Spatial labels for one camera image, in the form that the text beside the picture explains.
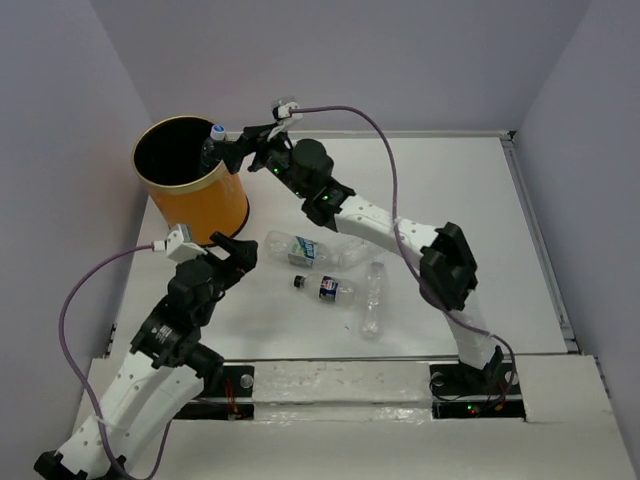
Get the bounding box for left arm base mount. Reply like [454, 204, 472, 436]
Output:
[174, 364, 255, 421]

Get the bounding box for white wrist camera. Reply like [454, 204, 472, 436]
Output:
[271, 96, 303, 132]
[151, 224, 206, 264]

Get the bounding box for bottle with dark label white cap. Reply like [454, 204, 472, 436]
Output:
[198, 124, 227, 177]

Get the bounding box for clear unlabelled plastic bottle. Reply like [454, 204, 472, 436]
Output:
[336, 238, 375, 270]

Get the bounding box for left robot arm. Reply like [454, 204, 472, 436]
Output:
[34, 224, 258, 479]

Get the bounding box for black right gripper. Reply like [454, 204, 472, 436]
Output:
[215, 122, 309, 199]

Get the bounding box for clear ribbed plastic bottle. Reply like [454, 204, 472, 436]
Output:
[359, 261, 388, 341]

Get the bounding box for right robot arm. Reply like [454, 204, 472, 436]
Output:
[215, 125, 513, 394]

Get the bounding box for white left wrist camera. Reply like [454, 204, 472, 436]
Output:
[151, 224, 206, 264]

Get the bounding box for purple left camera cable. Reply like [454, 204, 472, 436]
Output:
[58, 243, 174, 480]

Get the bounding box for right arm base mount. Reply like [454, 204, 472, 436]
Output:
[428, 362, 526, 420]

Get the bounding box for orange cylindrical bin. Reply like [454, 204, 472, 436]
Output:
[131, 115, 250, 246]

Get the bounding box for small Pepsi bottle black cap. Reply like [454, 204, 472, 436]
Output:
[293, 274, 356, 307]

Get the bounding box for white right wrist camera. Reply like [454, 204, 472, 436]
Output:
[271, 96, 303, 132]

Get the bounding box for clear bottle green blue label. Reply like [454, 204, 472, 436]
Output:
[263, 230, 339, 269]

